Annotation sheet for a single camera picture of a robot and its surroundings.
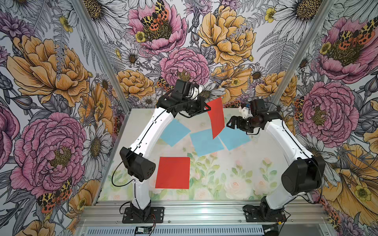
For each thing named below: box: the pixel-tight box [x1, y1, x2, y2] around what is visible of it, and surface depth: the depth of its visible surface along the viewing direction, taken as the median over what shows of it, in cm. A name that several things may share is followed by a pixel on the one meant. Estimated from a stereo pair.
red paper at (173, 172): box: [155, 156, 191, 190], surface depth 90 cm
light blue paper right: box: [217, 125, 252, 151], surface depth 105 cm
